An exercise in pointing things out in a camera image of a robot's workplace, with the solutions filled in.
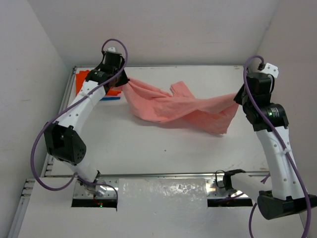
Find pink t-shirt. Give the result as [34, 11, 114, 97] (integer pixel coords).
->
[122, 78, 239, 134]

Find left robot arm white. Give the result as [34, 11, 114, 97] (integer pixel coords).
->
[44, 47, 129, 183]

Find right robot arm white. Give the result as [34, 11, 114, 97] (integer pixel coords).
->
[222, 72, 307, 220]

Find folded orange t-shirt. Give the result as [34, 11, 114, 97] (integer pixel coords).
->
[75, 70, 122, 97]

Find folded blue t-shirt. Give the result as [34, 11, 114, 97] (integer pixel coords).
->
[100, 96, 121, 101]

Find white foam front panel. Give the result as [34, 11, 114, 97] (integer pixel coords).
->
[19, 178, 303, 238]

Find aluminium table frame rail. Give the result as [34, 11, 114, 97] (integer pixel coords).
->
[7, 65, 270, 238]

